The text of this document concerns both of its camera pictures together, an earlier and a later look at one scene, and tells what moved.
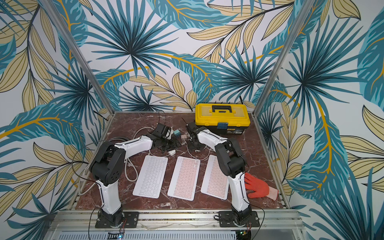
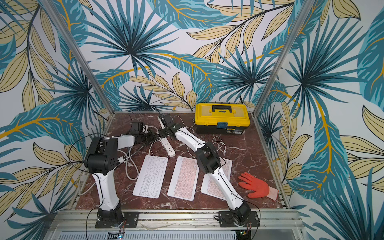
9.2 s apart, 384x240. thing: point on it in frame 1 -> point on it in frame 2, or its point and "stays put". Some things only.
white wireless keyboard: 151,176 stays put
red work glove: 261,189 stays put
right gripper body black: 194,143 -> 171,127
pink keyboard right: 215,182 stays put
